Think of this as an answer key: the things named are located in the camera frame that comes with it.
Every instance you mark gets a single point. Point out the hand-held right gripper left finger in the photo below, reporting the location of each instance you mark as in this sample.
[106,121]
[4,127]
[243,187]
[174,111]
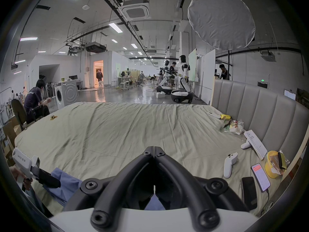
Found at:
[113,185]

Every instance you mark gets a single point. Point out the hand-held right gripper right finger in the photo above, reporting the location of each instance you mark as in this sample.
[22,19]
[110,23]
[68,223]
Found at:
[195,185]

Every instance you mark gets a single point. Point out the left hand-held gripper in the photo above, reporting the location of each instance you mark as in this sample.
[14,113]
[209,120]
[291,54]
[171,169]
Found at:
[23,159]

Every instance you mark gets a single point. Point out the blue garment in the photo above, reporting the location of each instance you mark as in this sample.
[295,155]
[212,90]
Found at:
[65,185]

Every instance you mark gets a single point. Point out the person's left hand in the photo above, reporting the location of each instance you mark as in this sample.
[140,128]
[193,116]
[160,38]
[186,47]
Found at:
[18,175]

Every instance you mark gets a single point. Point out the white hand controller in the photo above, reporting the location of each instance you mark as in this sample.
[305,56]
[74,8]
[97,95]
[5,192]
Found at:
[228,165]
[246,145]

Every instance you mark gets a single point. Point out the black phone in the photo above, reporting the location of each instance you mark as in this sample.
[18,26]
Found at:
[249,192]

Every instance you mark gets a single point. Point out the bed with pale green sheet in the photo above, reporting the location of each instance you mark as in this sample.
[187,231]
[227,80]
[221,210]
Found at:
[115,129]

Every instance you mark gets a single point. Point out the brown cartons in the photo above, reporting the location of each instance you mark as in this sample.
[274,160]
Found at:
[9,134]

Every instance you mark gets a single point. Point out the small yellow wrapper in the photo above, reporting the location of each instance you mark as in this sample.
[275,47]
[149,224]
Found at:
[53,117]

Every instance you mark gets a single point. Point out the phone with lit screen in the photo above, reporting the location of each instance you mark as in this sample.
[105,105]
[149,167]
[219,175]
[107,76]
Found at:
[260,177]

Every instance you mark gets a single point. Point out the clear snack bag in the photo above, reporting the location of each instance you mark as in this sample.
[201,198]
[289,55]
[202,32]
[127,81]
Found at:
[233,127]

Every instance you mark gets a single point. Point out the black office chair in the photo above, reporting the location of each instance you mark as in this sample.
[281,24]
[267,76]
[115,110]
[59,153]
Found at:
[18,112]

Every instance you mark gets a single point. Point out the white paper booklet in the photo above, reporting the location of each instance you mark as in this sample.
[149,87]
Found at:
[256,142]

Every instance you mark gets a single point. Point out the yellow packet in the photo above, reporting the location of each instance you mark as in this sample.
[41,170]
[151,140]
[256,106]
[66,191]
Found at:
[225,116]

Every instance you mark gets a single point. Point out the yellow snack cup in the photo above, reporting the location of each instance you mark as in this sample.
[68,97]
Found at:
[274,164]

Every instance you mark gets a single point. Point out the white washing machine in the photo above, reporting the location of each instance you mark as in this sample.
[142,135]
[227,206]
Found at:
[66,93]

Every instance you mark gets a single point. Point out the white box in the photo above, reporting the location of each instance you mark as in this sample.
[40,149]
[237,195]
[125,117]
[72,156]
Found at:
[160,95]

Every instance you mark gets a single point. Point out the grey padded headboard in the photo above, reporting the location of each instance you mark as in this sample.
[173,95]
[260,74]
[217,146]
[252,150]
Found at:
[260,110]

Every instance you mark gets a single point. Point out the white stool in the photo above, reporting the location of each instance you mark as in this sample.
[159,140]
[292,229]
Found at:
[124,86]

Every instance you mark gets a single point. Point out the white humanoid robot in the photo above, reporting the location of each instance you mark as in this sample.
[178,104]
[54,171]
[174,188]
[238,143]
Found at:
[166,78]
[183,81]

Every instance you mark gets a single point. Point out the round white softbox lamp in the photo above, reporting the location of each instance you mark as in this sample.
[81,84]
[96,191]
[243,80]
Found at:
[222,20]

